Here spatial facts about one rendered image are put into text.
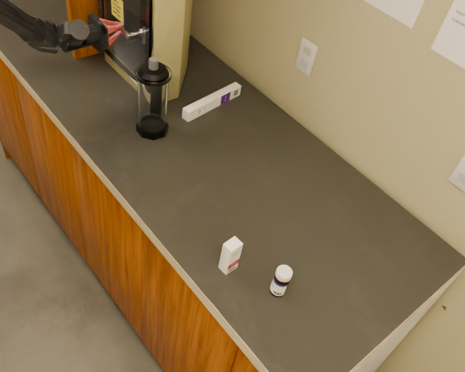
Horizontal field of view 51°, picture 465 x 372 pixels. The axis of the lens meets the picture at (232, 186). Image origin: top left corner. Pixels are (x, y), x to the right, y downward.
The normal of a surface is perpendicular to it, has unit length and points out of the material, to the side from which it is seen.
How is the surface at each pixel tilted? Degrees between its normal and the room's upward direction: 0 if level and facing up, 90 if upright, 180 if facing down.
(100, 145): 0
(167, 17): 90
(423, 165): 90
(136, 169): 0
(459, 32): 90
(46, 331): 0
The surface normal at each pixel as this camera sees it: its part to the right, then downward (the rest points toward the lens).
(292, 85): -0.76, 0.39
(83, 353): 0.14, -0.68
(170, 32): 0.63, 0.62
